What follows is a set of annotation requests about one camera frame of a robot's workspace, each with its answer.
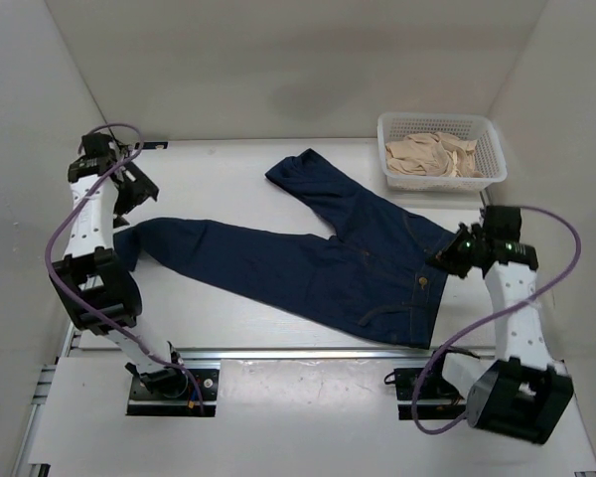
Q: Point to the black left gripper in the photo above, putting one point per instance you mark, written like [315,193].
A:
[143,190]

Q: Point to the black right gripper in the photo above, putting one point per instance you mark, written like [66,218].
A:
[451,265]

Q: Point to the dark blue denim trousers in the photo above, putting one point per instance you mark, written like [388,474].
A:
[370,279]

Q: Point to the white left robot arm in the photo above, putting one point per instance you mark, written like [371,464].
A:
[95,286]

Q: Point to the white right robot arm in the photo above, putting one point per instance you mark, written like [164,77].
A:
[520,394]

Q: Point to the beige trousers in basket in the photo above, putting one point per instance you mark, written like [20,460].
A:
[435,154]

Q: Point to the white plastic mesh basket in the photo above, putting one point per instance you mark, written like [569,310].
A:
[489,156]

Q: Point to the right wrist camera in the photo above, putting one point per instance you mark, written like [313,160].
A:
[502,223]

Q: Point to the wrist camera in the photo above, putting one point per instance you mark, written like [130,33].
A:
[502,223]
[97,146]

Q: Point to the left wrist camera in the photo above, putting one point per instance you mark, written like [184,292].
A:
[97,146]

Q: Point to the aluminium front rail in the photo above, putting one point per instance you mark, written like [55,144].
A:
[250,354]

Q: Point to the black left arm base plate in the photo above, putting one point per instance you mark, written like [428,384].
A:
[179,398]

